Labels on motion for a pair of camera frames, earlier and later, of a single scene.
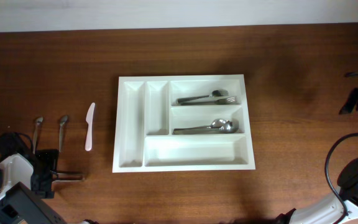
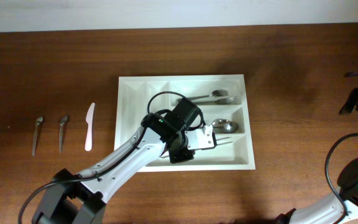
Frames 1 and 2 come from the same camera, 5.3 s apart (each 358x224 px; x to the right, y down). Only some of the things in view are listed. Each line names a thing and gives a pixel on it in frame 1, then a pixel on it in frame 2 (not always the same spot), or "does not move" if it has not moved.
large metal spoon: (218, 126) does not move
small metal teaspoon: (63, 121) does not move
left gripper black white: (50, 157) to (187, 152)
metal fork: (221, 93) does not move
